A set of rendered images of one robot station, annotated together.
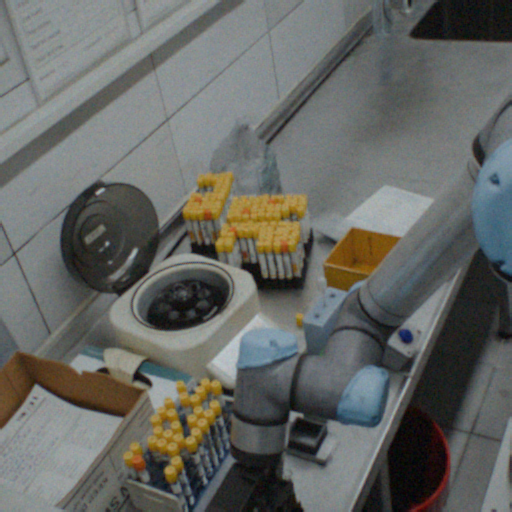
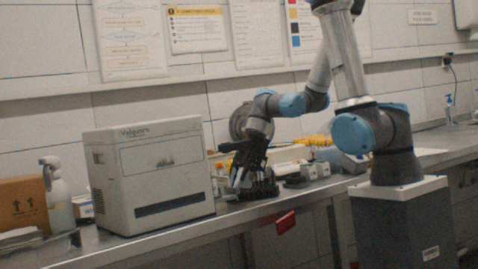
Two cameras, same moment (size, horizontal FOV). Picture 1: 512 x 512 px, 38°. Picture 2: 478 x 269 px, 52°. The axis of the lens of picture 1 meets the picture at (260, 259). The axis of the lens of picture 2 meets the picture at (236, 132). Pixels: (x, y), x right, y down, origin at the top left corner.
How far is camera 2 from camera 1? 1.20 m
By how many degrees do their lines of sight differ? 40
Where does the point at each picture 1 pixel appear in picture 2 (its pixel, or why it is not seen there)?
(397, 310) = (315, 81)
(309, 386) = (272, 98)
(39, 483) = not seen: hidden behind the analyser
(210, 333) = (273, 151)
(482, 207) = not seen: outside the picture
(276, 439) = (259, 124)
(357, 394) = (286, 96)
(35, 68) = (237, 57)
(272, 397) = (260, 105)
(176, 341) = not seen: hidden behind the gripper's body
